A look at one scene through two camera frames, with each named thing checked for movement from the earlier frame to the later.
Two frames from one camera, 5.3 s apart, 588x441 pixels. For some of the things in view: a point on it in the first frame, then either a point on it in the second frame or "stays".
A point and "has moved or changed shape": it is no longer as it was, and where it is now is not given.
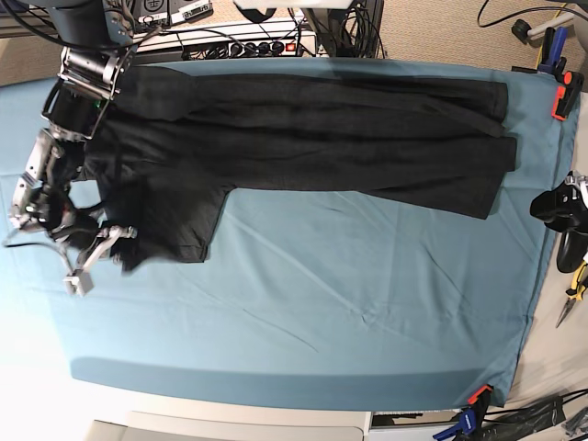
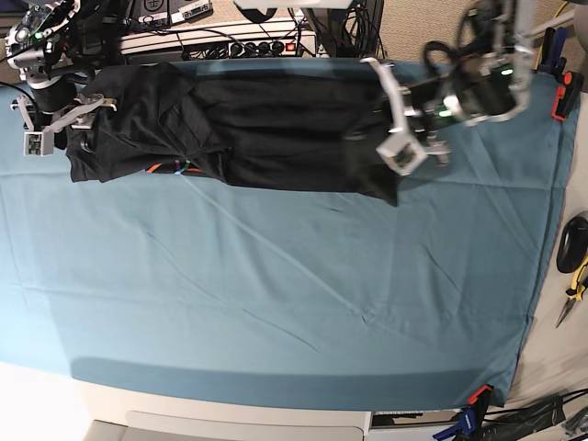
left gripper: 93,239 -> 53,108
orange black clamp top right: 569,94 stays
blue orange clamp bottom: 470,418 stays
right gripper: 565,208 -> 428,121
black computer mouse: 571,249 stays
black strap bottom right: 511,424 stays
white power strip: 281,48 stays
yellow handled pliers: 574,294 stays
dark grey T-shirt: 166,148 has moved or changed shape
